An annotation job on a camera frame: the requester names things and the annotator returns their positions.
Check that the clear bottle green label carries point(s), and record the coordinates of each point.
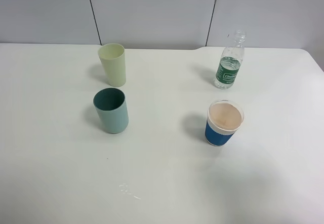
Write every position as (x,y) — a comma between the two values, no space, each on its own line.
(230,61)

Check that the teal blue plastic cup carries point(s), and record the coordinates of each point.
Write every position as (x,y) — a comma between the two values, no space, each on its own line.
(111,107)

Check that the blue sleeved paper cup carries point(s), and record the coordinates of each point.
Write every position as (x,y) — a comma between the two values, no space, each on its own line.
(224,118)

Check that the pale yellow plastic cup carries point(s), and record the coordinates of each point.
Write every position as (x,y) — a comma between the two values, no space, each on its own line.
(112,57)

